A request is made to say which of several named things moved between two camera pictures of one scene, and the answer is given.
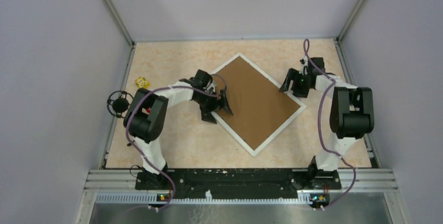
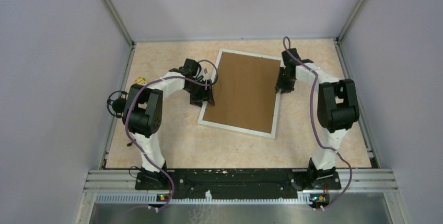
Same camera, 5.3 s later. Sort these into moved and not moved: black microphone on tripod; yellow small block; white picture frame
Moved: white picture frame
Not moved: yellow small block; black microphone on tripod
